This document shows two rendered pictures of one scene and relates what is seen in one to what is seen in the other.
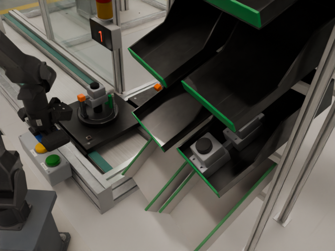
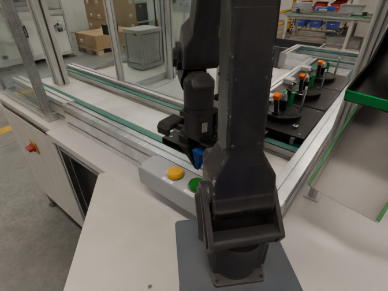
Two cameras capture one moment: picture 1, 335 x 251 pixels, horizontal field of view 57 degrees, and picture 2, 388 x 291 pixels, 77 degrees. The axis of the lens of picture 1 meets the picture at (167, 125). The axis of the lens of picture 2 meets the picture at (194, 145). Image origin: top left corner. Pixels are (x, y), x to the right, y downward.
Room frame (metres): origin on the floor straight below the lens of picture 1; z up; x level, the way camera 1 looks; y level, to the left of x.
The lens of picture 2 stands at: (0.19, 0.40, 1.37)
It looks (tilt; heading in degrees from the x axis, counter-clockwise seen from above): 34 degrees down; 352
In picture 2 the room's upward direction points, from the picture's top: straight up
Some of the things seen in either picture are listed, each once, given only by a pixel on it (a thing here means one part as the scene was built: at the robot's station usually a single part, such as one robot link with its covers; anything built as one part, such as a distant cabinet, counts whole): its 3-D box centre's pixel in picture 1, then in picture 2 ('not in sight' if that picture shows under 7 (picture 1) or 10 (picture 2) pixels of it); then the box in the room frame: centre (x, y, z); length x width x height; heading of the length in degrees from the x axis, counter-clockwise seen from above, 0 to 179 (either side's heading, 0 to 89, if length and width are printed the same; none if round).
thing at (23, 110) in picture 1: (40, 117); (198, 123); (0.61, 0.33, 1.13); 0.19 x 0.06 x 0.08; 44
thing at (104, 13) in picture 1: (104, 8); not in sight; (0.97, 0.21, 1.28); 0.05 x 0.05 x 0.05
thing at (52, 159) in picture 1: (53, 161); (197, 185); (0.61, 0.33, 0.96); 0.04 x 0.04 x 0.02
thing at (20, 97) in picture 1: (33, 93); (198, 86); (0.61, 0.33, 1.21); 0.09 x 0.06 x 0.07; 2
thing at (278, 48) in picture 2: not in sight; (284, 55); (2.61, -0.88, 0.73); 0.62 x 0.42 x 0.23; 44
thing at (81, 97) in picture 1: (84, 104); not in sight; (0.79, 0.27, 1.04); 0.04 x 0.02 x 0.08; 134
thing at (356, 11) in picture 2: not in sight; (351, 9); (5.07, -3.37, 0.90); 0.40 x 0.31 x 0.17; 44
